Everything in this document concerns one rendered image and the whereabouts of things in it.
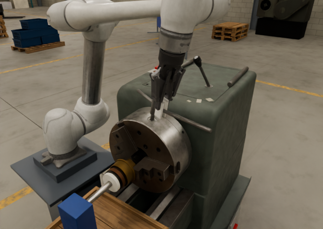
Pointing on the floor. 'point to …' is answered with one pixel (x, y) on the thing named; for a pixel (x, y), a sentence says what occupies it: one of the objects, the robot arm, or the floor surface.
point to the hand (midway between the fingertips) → (161, 108)
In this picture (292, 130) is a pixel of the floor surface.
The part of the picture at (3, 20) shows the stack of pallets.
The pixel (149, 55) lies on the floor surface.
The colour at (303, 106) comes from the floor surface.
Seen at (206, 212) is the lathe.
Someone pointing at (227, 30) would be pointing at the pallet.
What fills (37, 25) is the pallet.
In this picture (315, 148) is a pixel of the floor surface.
